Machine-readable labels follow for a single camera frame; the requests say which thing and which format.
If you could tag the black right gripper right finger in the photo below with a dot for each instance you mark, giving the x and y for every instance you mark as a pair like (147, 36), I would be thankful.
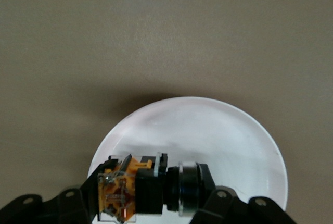
(234, 208)

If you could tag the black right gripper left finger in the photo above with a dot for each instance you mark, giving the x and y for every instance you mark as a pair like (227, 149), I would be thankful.
(65, 205)

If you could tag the orange push button switch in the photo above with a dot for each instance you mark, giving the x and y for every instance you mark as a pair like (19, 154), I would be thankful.
(148, 190)

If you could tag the pale pink round plate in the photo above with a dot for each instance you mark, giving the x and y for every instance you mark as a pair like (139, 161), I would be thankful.
(203, 135)

